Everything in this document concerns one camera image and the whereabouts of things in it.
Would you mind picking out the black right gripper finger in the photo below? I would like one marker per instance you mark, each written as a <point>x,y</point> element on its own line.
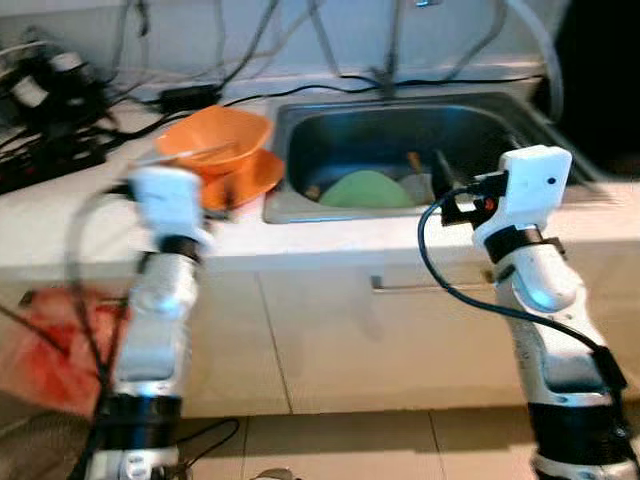
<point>443,175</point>

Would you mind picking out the orange plate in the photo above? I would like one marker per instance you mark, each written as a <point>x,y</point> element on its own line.
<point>250,180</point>

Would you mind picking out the orange bowl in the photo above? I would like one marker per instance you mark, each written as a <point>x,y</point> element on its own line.
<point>215,135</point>

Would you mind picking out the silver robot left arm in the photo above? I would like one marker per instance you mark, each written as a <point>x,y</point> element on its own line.
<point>160,300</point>

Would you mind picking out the white kitchen cabinet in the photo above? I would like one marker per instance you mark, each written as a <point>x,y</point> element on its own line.
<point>330,340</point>

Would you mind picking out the brown wooden stick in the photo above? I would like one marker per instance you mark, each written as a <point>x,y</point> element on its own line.
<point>413,160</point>

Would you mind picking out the green plate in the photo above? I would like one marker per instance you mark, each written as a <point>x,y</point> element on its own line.
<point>365,190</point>

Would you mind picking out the stainless steel sink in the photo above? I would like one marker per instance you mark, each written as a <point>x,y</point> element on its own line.
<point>330,130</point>

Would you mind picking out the silver metal faucet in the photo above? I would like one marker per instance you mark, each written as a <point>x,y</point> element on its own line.
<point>390,60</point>

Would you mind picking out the large black box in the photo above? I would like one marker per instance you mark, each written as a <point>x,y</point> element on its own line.
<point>600,80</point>

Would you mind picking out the black power adapter brick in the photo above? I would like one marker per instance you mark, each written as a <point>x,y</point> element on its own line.
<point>190,97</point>

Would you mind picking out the grey robot left foot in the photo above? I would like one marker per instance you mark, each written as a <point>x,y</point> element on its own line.
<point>272,474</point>

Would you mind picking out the black power strip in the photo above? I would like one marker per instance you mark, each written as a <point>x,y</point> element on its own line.
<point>50,160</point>

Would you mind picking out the black charger box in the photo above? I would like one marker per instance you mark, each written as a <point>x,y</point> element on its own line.
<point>50,85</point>

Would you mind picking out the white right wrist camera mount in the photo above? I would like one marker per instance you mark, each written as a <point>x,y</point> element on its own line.
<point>535,185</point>

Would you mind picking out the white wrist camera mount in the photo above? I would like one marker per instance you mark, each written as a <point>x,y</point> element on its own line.
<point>535,185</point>
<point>165,200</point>

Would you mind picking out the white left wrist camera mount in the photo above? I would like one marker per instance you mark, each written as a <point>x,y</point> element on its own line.
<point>165,200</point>

